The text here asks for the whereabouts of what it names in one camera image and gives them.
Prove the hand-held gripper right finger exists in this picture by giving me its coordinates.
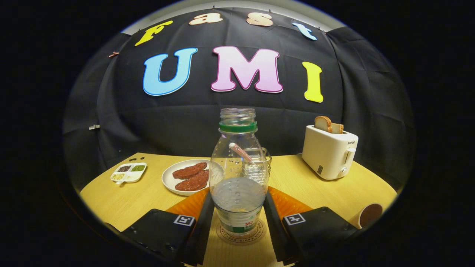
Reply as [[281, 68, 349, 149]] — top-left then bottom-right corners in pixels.
[[263, 186, 362, 266]]

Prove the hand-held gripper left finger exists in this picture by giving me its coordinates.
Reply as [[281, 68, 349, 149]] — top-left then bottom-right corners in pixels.
[[122, 187, 216, 266]]

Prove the round printed coaster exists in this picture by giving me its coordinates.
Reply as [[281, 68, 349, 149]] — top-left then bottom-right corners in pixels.
[[216, 219, 266, 245]]

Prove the clear plastic juice bottle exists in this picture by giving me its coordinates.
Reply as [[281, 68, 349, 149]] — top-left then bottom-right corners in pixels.
[[209, 108, 269, 238]]

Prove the cream cup with wooden handle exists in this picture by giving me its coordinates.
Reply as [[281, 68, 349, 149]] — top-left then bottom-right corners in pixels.
[[357, 203, 383, 229]]

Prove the brown meat patty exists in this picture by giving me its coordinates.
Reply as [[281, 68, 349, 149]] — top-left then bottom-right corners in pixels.
[[172, 162, 208, 180], [174, 170, 210, 192]]

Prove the wooden table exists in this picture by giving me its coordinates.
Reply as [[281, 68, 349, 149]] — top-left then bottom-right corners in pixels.
[[80, 152, 398, 267]]

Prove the white round plate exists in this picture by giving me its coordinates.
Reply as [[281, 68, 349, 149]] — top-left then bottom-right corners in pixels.
[[162, 159, 212, 196]]

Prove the pink striped straw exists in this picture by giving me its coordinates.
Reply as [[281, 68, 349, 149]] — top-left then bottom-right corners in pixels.
[[229, 142, 255, 164]]

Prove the white toaster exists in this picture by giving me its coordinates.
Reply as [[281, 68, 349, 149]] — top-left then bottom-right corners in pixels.
[[301, 125, 359, 181]]

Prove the white divided seed dish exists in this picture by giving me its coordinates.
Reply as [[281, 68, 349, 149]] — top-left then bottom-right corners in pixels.
[[110, 162, 147, 185]]

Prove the black backdrop cloth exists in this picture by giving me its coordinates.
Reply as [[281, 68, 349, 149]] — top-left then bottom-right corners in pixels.
[[62, 7, 414, 193]]

